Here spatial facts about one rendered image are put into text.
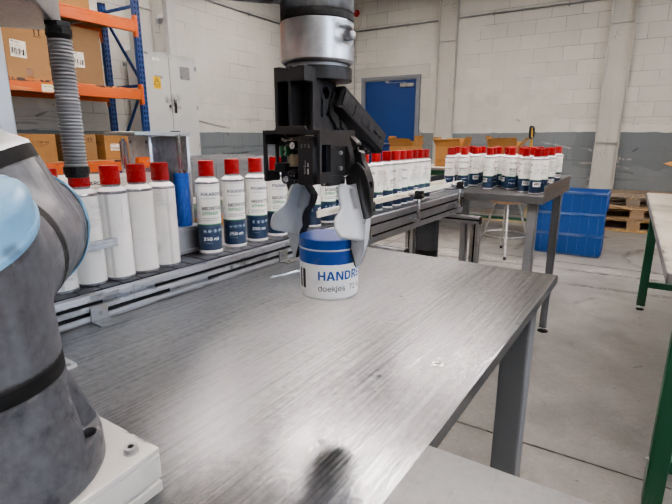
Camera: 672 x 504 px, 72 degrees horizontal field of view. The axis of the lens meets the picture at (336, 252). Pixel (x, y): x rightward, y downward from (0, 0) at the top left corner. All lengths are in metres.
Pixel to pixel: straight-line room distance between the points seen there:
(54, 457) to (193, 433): 0.17
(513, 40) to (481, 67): 0.57
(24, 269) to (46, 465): 0.14
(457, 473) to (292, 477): 0.15
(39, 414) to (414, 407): 0.37
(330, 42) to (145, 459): 0.41
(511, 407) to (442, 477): 0.74
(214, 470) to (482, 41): 7.99
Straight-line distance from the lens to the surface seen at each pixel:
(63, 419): 0.42
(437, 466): 0.50
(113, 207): 0.91
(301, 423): 0.54
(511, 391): 1.19
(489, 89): 8.11
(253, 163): 1.14
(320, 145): 0.46
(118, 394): 0.65
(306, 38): 0.49
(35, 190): 0.50
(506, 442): 1.26
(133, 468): 0.45
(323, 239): 0.52
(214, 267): 1.03
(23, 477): 0.41
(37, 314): 0.39
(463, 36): 8.35
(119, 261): 0.93
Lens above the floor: 1.13
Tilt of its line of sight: 14 degrees down
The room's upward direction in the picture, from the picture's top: straight up
